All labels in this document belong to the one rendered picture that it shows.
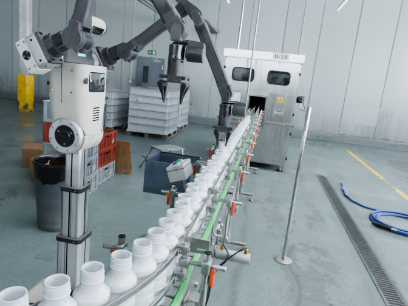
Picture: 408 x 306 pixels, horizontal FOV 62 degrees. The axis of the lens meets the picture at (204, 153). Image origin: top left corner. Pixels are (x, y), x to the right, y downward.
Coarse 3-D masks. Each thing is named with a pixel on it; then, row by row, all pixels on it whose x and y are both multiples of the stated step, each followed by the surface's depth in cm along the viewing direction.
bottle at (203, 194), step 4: (196, 180) 111; (200, 180) 114; (204, 180) 112; (200, 184) 110; (204, 184) 111; (200, 188) 111; (204, 188) 112; (200, 192) 111; (204, 192) 112; (200, 196) 110; (204, 196) 111; (204, 200) 111; (204, 208) 112; (200, 212) 112; (204, 212) 113; (200, 216) 112; (204, 216) 114; (200, 220) 112
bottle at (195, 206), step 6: (186, 192) 100; (192, 192) 99; (192, 198) 99; (192, 204) 99; (198, 204) 101; (192, 210) 99; (198, 210) 100; (198, 222) 103; (192, 228) 100; (192, 234) 101
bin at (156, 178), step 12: (156, 156) 241; (168, 156) 249; (180, 156) 247; (192, 156) 246; (144, 168) 221; (156, 168) 220; (192, 168) 220; (144, 180) 223; (156, 180) 222; (168, 180) 220; (192, 180) 226; (156, 192) 223
